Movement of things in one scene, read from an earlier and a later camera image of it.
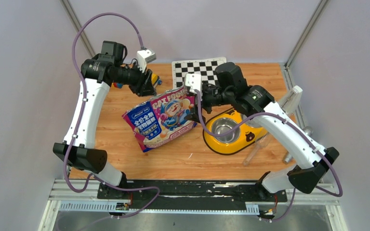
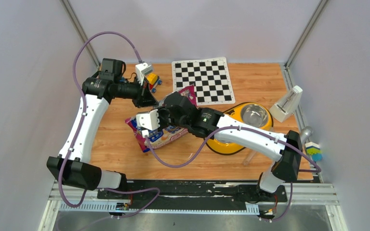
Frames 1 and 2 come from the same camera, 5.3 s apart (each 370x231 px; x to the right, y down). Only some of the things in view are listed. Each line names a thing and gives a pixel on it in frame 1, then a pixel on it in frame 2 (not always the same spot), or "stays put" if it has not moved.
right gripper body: (211, 97) to (166, 119)
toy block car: (155, 80) stays put
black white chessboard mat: (205, 67) stays put
